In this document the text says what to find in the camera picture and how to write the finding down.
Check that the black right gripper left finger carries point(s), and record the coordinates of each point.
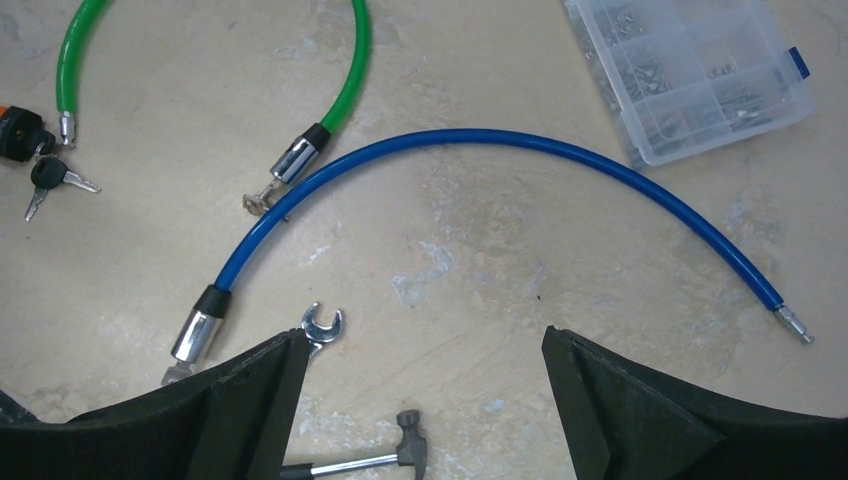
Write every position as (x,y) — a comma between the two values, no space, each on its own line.
(232,421)

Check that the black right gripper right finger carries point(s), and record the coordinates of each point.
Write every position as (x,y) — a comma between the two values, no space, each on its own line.
(624,420)

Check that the black head keys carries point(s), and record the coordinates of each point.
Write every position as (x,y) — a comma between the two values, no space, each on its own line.
(50,172)

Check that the orange black padlock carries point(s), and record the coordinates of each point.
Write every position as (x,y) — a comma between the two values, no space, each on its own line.
(23,135)

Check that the silver open-end wrench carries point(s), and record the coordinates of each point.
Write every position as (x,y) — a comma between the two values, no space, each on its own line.
(320,335)

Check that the clear plastic screw box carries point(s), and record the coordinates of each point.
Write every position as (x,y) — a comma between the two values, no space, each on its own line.
(680,78)

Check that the blue cable lock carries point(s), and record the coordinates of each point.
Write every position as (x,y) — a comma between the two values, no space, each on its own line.
(209,311)

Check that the small black handle hammer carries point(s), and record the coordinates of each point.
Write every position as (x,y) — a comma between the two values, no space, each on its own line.
(412,451)

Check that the green cable lock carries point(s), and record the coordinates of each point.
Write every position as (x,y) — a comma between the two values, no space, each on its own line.
(297,157)

